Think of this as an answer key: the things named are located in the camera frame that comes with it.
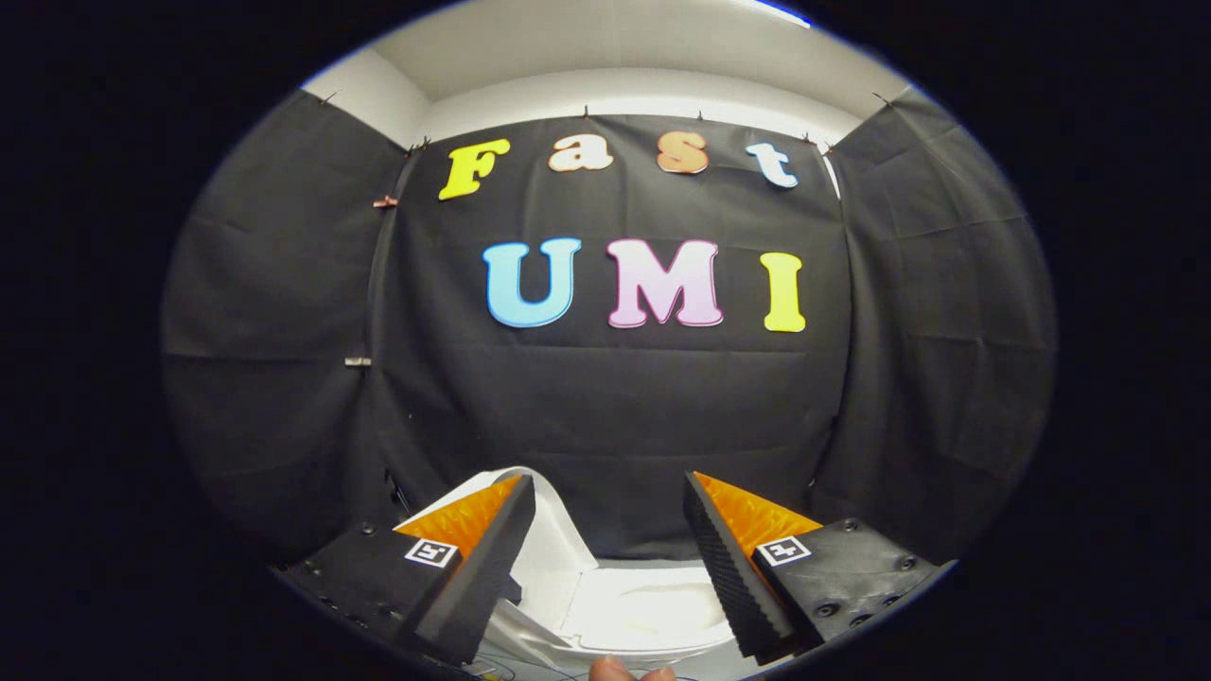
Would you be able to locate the white toilet bowl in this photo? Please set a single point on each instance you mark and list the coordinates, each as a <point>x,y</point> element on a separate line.
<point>643,610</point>

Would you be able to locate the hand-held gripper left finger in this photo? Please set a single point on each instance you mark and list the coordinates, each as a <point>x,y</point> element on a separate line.
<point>482,586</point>

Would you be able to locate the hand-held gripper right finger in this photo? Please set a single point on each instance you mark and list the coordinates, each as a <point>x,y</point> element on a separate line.
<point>733,586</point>

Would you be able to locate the black backdrop cloth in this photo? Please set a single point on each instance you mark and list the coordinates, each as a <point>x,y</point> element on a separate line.
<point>605,407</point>

